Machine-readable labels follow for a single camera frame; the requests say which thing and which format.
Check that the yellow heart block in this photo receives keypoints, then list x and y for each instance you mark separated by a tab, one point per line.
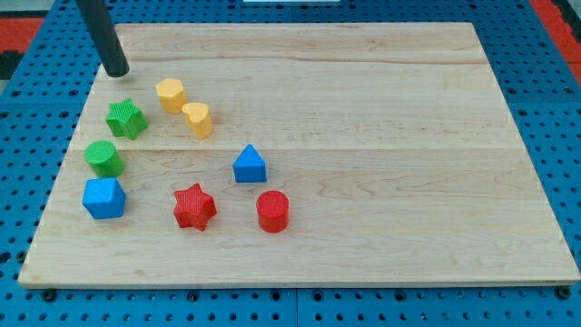
198	118

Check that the red star block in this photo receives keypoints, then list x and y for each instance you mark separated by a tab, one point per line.
194	208

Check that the yellow hexagon block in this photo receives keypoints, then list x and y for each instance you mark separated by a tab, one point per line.
171	95

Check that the green star block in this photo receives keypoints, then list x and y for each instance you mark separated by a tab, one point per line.
126	119

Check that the wooden board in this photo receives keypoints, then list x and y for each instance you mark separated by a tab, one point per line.
392	141

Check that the blue triangle block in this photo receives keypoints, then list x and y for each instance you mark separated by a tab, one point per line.
249	167

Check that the red cylinder block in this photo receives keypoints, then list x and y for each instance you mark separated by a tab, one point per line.
273	209

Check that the blue cube block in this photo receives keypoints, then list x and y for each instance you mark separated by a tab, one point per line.
104	198

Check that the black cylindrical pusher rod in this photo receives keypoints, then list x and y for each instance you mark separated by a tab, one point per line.
106	41

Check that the green cylinder block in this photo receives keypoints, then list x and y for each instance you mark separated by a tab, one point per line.
103	159

